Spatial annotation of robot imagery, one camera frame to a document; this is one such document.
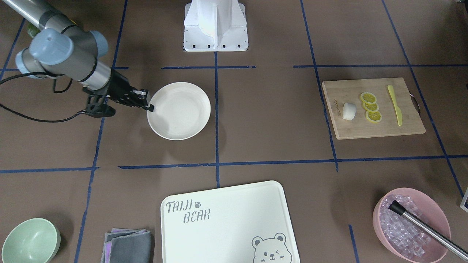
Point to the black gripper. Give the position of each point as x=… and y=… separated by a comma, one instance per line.
x=119, y=87

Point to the cream round plate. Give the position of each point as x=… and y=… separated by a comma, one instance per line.
x=181, y=111

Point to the white steamed bun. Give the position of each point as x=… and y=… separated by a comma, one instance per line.
x=349, y=111

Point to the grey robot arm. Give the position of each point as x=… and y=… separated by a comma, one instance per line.
x=61, y=47

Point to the white bear serving tray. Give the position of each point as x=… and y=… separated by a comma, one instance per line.
x=249, y=223

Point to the green lime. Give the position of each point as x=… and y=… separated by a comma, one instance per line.
x=32, y=30

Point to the grey folded cloth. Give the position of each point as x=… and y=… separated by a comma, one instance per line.
x=127, y=246

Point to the green bowl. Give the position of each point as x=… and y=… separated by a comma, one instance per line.
x=36, y=240

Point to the bamboo cutting board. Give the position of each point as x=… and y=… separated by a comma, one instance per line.
x=337, y=93

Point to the lemon slice top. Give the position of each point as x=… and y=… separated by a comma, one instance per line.
x=368, y=98

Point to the lemon slice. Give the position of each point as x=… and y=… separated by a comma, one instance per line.
x=368, y=98
x=373, y=116
x=371, y=107

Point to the lemon slice middle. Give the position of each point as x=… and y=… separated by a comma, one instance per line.
x=371, y=107

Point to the lemon slice bottom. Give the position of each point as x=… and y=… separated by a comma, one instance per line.
x=373, y=116

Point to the yellow plastic knife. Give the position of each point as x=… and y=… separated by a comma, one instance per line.
x=397, y=109

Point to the steel muddler black tip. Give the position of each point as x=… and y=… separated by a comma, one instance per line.
x=447, y=243

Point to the pink bowl with ice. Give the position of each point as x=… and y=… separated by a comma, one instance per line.
x=404, y=238

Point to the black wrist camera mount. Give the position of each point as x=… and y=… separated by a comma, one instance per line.
x=96, y=105

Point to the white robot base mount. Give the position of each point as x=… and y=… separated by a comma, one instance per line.
x=215, y=26

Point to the white wire rack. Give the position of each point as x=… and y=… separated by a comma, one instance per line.
x=464, y=202

